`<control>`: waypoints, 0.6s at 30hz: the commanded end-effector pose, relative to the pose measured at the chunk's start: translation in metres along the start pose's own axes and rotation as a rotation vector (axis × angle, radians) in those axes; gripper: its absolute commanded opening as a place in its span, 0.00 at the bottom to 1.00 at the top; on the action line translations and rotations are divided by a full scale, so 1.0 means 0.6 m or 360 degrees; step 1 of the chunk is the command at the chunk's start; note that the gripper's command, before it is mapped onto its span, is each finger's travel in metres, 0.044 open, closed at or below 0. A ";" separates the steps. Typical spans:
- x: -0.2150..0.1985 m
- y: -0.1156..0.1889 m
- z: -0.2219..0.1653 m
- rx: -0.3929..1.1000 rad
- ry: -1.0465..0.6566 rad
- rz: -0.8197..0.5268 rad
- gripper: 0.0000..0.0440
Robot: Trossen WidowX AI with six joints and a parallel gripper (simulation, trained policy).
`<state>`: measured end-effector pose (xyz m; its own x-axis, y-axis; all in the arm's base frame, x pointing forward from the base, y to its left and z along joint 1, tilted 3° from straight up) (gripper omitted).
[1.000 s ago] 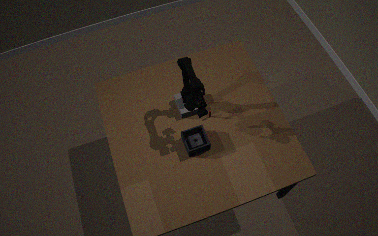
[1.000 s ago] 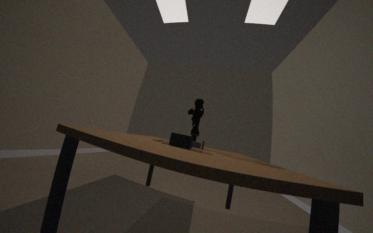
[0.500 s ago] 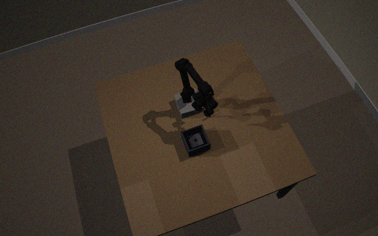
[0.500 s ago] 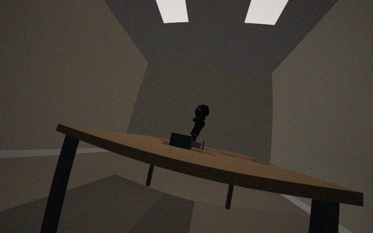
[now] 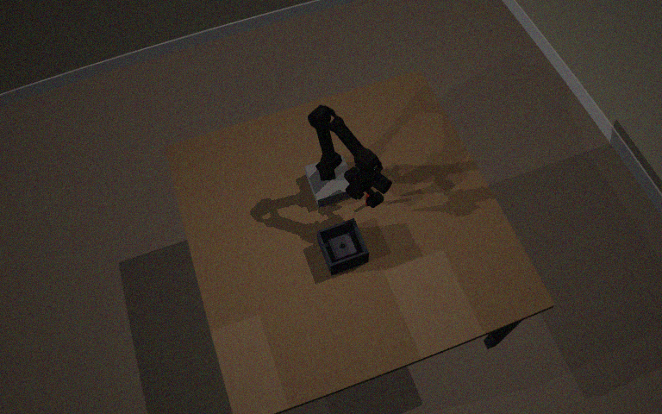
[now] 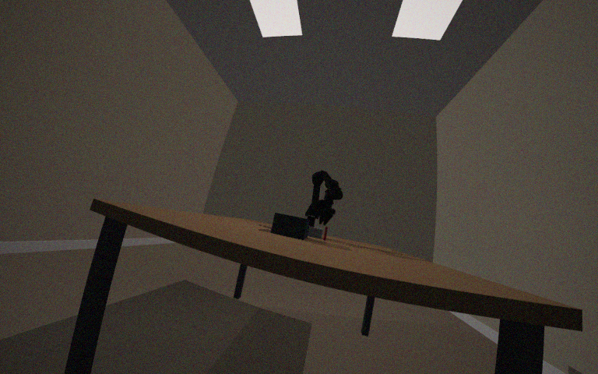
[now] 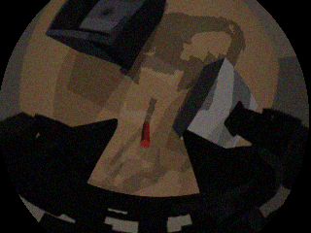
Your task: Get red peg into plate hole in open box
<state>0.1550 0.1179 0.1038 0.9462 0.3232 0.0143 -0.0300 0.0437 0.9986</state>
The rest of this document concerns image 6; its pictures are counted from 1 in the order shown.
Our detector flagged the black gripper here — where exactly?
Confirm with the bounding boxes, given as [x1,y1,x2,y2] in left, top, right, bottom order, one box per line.
[317,199,336,226]

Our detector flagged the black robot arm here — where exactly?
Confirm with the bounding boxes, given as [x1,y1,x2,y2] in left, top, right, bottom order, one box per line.
[305,171,343,228]

